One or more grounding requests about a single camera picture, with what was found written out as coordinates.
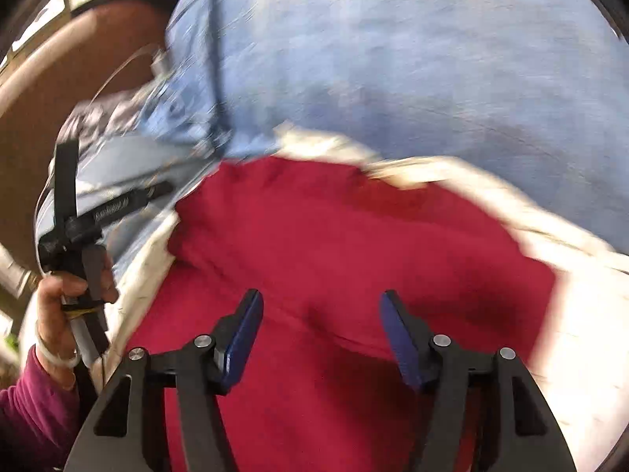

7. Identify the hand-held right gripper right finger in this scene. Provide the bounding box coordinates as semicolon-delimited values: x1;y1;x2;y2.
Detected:
379;290;577;472

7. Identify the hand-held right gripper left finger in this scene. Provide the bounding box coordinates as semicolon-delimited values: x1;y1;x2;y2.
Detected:
64;288;265;472

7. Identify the red garment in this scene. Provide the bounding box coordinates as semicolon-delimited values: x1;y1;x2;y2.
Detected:
125;155;558;472

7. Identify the person's left hand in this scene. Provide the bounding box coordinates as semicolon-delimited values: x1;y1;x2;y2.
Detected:
35;273;120;391

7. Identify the brown wooden headboard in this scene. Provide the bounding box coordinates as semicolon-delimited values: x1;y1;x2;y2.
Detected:
0;0;173;276

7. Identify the grey-blue star-print bedding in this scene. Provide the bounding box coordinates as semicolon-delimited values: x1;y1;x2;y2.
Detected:
37;98;222;276

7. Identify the cream leaf-print blanket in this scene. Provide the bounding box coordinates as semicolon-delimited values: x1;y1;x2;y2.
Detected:
101;123;629;472

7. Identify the blue plaid duvet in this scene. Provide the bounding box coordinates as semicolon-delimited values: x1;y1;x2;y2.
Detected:
142;0;629;256

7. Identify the white charger with cable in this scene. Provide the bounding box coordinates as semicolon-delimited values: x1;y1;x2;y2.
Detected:
91;42;172;109

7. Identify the white bracelet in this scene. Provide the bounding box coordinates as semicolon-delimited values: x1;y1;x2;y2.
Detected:
35;319;82;369

